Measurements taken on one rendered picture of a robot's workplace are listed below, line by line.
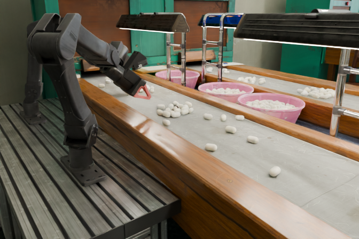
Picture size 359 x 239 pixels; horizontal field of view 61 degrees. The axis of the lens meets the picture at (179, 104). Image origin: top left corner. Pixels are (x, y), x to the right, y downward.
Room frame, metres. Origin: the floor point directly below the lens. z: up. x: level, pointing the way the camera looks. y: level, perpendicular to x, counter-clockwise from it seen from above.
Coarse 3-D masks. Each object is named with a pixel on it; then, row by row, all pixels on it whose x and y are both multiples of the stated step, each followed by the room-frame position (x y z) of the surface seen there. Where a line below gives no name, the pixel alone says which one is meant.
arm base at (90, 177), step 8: (72, 152) 0.79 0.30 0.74; (80, 152) 0.79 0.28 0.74; (88, 152) 0.80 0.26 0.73; (64, 160) 0.86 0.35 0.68; (72, 160) 0.79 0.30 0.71; (80, 160) 0.79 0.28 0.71; (88, 160) 0.80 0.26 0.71; (72, 168) 0.79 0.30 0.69; (80, 168) 0.79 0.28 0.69; (88, 168) 0.80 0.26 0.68; (96, 168) 0.80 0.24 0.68; (80, 176) 0.76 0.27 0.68; (88, 176) 0.76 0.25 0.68; (96, 176) 0.76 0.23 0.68; (104, 176) 0.76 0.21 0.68; (88, 184) 0.73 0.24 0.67
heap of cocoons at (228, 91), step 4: (228, 88) 1.55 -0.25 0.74; (212, 92) 1.47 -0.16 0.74; (216, 92) 1.48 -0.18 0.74; (220, 92) 1.47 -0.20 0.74; (224, 92) 1.51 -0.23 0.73; (228, 92) 1.45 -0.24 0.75; (232, 92) 1.50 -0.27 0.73; (236, 92) 1.45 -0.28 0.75; (240, 92) 1.51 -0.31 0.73; (244, 92) 1.47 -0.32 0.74; (236, 96) 1.38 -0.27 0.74; (236, 100) 1.35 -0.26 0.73
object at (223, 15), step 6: (204, 18) 1.79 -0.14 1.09; (222, 18) 1.67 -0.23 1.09; (204, 24) 1.79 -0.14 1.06; (222, 24) 1.67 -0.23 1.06; (204, 30) 1.79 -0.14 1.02; (222, 30) 1.67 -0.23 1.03; (204, 36) 1.79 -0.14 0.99; (222, 36) 1.67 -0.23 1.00; (204, 42) 1.79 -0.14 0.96; (210, 42) 1.74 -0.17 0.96; (216, 42) 1.70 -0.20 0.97; (222, 42) 1.66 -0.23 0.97; (204, 48) 1.79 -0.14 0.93; (222, 48) 1.66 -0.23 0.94; (204, 54) 1.79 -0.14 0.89; (222, 54) 1.66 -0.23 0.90; (204, 60) 1.79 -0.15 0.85; (222, 60) 1.66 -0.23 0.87; (204, 66) 1.79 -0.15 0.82; (216, 66) 1.69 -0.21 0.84; (204, 72) 1.79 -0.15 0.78; (204, 78) 1.79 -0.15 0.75
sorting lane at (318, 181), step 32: (128, 96) 1.40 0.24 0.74; (160, 96) 1.40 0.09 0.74; (192, 128) 0.97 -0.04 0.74; (224, 128) 0.97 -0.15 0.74; (256, 128) 0.97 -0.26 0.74; (224, 160) 0.73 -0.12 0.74; (256, 160) 0.73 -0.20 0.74; (288, 160) 0.73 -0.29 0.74; (320, 160) 0.73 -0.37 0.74; (352, 160) 0.73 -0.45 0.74; (288, 192) 0.58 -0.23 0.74; (320, 192) 0.58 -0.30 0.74; (352, 192) 0.58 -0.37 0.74; (352, 224) 0.48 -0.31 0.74
